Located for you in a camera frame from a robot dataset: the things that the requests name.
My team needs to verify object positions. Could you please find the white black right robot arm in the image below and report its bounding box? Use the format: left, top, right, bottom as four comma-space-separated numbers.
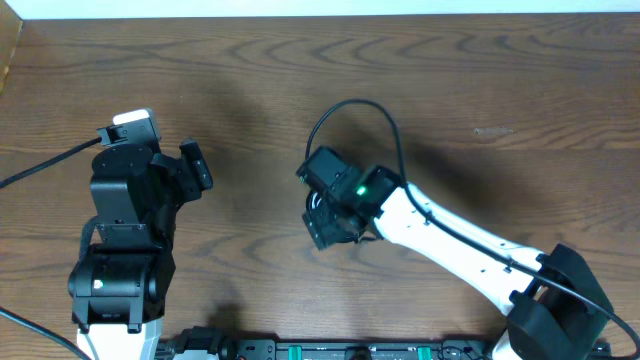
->
296, 164, 614, 359

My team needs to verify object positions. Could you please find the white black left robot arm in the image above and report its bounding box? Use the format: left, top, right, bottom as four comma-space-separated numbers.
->
68, 138, 213, 359

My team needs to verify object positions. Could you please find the brown cardboard side panel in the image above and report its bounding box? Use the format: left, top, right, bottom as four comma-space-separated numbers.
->
0, 0, 23, 90

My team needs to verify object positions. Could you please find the black left camera cable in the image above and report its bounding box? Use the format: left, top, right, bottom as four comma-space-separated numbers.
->
0, 137, 104, 190

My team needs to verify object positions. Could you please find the black camera cable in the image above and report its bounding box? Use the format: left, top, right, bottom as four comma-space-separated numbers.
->
0, 137, 104, 190
304, 98, 640, 356

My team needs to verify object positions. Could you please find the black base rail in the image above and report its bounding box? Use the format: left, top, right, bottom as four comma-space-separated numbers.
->
153, 327, 492, 360

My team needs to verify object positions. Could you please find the black right camera cable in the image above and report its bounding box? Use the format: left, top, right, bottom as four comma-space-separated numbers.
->
304, 98, 640, 356

